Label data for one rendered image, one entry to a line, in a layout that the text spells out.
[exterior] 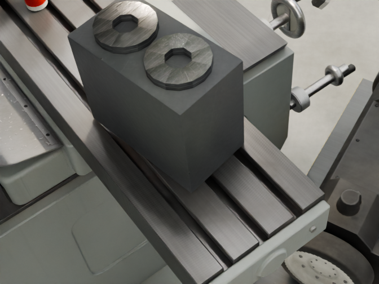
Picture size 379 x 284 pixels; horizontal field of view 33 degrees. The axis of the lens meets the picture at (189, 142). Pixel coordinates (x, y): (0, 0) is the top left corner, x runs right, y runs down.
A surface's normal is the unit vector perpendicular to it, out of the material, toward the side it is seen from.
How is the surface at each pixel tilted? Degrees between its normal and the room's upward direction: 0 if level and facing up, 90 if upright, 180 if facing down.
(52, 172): 90
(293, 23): 90
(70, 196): 90
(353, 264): 37
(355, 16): 0
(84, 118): 0
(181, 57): 0
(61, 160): 90
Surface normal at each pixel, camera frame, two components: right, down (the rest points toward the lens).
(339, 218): -0.08, -0.58
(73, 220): 0.59, 0.62
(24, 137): 0.15, -0.71
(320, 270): -0.51, 0.72
